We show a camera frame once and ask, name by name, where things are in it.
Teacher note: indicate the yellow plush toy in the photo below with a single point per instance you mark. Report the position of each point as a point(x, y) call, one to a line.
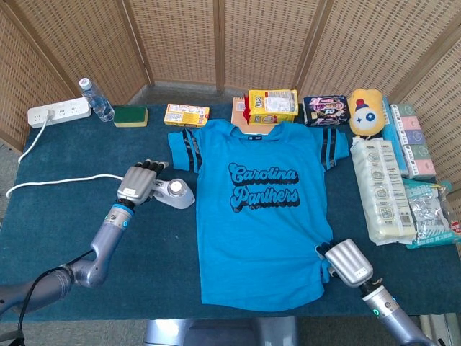
point(367, 115)

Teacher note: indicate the dark sanitary pad package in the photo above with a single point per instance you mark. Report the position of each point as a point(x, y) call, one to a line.
point(326, 111)

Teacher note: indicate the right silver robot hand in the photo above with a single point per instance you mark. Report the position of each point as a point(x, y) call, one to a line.
point(351, 265)

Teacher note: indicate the brown spiral notebook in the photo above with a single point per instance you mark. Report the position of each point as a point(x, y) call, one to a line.
point(237, 115)

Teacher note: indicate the blue Carolina Panthers t-shirt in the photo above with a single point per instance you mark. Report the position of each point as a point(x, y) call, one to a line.
point(259, 234)

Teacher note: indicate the white power strip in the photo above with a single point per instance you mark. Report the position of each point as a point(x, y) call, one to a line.
point(68, 110)

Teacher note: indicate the yellow cardboard box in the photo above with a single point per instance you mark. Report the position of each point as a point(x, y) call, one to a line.
point(185, 115)

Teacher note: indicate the woven rattan folding screen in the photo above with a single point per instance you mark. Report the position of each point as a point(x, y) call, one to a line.
point(180, 36)

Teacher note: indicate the silver and teal bag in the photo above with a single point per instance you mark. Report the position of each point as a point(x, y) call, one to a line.
point(428, 212)

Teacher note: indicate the green and yellow sponge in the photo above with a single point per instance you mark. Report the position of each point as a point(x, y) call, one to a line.
point(131, 116)

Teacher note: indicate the white handheld steam iron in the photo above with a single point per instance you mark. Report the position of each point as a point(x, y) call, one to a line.
point(176, 200)

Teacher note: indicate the dark teal tablecloth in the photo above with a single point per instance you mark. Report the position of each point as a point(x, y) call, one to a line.
point(144, 259)

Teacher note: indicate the light blue long package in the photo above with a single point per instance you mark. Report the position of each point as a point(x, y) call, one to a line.
point(392, 140)

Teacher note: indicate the yellow Lipo snack bag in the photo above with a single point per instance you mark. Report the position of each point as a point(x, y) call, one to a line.
point(273, 106)

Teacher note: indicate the pastel tissue multipack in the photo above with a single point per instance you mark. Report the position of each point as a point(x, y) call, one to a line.
point(414, 144)

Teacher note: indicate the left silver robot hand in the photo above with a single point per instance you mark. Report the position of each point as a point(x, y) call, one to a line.
point(137, 184)

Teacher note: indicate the white tissue pack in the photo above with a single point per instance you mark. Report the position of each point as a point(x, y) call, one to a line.
point(381, 187)

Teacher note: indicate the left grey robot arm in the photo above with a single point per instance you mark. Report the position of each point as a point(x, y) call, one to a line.
point(104, 238)

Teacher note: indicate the clear plastic water bottle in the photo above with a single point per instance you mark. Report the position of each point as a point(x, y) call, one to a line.
point(99, 104)

